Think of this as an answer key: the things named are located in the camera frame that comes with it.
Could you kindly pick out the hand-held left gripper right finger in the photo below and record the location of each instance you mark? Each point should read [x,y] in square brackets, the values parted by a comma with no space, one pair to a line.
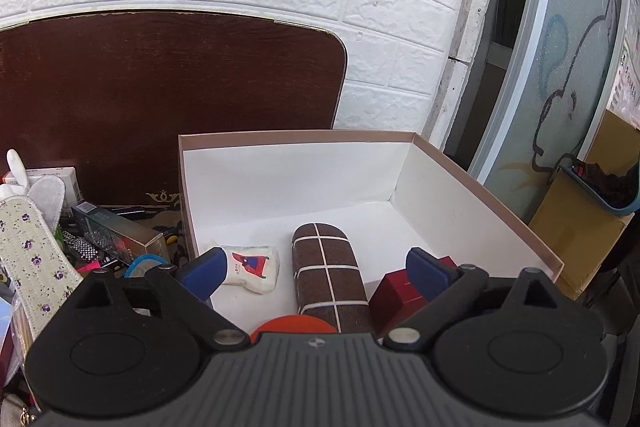
[430,276]

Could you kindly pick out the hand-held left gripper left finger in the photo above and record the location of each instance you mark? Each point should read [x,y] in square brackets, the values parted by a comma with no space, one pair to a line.
[207,271]

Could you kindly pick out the white cartoon tissue packet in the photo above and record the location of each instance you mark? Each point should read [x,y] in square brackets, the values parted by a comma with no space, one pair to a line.
[250,272]

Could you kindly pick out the red jewelry box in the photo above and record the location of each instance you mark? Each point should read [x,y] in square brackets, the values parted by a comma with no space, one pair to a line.
[395,302]

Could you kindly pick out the red tape roll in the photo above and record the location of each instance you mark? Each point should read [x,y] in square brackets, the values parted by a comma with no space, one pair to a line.
[292,324]

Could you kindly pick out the brown grid-lined glasses case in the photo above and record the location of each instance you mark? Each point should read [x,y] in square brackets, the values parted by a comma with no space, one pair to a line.
[325,277]

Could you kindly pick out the white cardboard box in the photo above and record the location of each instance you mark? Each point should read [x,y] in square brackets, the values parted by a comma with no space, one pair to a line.
[300,177]

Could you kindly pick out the blue rimmed round item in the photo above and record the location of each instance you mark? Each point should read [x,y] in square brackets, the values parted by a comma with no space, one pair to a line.
[145,260]

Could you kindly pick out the plain brown cardboard carton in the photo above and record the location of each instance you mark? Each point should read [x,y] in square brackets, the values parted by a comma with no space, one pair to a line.
[575,227]

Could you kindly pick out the small white box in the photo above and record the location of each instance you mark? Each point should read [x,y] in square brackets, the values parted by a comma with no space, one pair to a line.
[70,182]

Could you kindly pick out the white insole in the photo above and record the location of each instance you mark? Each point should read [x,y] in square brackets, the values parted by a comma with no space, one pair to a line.
[47,199]

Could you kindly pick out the brown wooden headboard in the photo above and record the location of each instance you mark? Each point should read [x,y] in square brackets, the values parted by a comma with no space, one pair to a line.
[175,97]

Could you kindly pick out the floral fabric insole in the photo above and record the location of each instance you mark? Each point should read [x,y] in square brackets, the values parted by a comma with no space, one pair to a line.
[30,257]

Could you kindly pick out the teal plastic bin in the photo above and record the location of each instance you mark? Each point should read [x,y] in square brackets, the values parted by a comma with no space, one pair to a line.
[600,203]

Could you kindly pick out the frosted glass door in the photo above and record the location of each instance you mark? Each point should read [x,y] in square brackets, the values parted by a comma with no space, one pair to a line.
[565,57]

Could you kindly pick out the paper wall notice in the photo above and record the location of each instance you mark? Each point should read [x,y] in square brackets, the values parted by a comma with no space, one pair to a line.
[630,82]

